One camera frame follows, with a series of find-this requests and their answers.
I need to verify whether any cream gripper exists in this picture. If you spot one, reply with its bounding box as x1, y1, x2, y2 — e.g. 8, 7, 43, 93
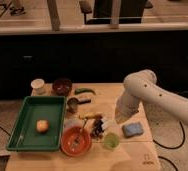
115, 108, 138, 124

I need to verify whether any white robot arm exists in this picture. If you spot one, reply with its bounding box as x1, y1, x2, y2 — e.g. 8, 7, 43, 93
115, 70, 188, 125

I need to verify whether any green plastic cup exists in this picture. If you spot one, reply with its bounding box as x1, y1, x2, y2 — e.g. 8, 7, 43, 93
104, 133, 119, 150

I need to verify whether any white paper cup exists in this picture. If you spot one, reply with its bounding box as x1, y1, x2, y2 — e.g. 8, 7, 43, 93
31, 78, 45, 95

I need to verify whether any blue sponge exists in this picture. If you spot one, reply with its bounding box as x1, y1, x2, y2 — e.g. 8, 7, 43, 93
122, 122, 144, 138

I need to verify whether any purple grape bunch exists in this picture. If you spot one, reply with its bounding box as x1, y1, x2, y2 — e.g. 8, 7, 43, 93
91, 119, 103, 139

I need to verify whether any green chili pepper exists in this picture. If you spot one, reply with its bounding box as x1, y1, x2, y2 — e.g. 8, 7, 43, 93
74, 88, 96, 95

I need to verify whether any orange plastic bowl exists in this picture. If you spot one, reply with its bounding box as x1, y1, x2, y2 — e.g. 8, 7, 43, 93
61, 126, 92, 157

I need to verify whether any dark red bowl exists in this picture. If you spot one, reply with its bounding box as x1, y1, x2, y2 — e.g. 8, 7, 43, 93
52, 78, 72, 96

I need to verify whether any yellow apple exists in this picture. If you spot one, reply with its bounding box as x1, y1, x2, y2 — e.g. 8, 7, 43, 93
36, 120, 49, 133

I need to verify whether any green plastic tray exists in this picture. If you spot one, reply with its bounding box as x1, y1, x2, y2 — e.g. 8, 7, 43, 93
6, 96, 66, 152

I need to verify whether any black cable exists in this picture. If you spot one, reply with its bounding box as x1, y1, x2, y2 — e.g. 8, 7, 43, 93
152, 120, 187, 150

